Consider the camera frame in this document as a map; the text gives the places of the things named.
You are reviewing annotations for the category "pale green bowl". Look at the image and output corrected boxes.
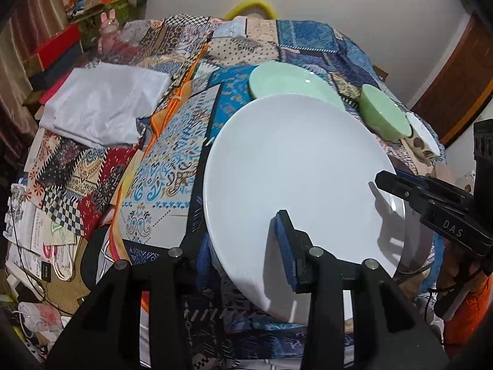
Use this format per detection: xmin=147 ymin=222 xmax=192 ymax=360
xmin=359 ymin=84 xmax=412 ymax=141

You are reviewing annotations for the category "pink bunny toy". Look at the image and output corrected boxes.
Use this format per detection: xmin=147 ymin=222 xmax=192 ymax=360
xmin=98 ymin=11 xmax=120 ymax=52

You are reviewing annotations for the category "red box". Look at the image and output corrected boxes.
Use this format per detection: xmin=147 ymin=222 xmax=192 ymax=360
xmin=33 ymin=23 xmax=83 ymax=68

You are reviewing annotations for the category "wooden door frame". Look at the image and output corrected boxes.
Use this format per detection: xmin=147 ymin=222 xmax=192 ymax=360
xmin=410 ymin=13 xmax=493 ymax=147

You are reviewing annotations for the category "white paper bag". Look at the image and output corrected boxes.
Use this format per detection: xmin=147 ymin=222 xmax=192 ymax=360
xmin=29 ymin=204 xmax=79 ymax=280

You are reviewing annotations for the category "white bowl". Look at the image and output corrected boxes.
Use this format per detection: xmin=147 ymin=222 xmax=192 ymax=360
xmin=406 ymin=113 xmax=440 ymax=158

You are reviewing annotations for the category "patchwork blanket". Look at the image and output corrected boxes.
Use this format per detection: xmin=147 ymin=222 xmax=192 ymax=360
xmin=23 ymin=14 xmax=447 ymax=370

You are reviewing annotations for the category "person's right hand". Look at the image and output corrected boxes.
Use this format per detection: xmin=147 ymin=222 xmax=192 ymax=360
xmin=439 ymin=239 xmax=478 ymax=291

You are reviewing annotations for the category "large white plate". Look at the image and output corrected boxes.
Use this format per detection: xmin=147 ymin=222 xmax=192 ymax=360
xmin=203 ymin=93 xmax=406 ymax=324

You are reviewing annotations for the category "folded white cloth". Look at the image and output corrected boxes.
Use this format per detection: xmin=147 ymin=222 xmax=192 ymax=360
xmin=39 ymin=62 xmax=172 ymax=149

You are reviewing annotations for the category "striped brown curtain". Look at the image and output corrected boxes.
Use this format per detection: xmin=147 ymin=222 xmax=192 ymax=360
xmin=0 ymin=0 xmax=68 ymax=162

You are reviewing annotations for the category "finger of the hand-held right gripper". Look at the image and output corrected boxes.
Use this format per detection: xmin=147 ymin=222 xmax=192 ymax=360
xmin=375 ymin=170 xmax=476 ymax=220
xmin=396 ymin=170 xmax=468 ymax=197

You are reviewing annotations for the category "green crate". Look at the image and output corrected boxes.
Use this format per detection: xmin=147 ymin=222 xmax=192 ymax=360
xmin=69 ymin=0 xmax=132 ymax=27

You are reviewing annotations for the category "white plastic bag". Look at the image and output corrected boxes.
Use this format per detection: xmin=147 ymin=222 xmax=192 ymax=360
xmin=17 ymin=301 xmax=64 ymax=342

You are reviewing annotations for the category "person's right forearm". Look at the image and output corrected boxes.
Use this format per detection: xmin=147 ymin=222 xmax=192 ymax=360
xmin=447 ymin=273 xmax=493 ymax=349

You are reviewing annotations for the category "pale green plate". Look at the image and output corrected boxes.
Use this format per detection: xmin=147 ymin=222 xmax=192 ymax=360
xmin=248 ymin=62 xmax=346 ymax=110

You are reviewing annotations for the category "dark blue box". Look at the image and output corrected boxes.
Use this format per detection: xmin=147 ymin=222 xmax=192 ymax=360
xmin=29 ymin=44 xmax=83 ymax=89

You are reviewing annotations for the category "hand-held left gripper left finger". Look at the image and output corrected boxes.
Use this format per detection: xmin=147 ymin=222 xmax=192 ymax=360
xmin=45 ymin=235 xmax=212 ymax=370

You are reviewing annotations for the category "yellow hoop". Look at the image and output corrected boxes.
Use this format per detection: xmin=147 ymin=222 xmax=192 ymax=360
xmin=223 ymin=0 xmax=276 ymax=21

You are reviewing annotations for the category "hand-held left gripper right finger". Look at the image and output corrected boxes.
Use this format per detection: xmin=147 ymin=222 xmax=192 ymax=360
xmin=274 ymin=210 xmax=450 ymax=370

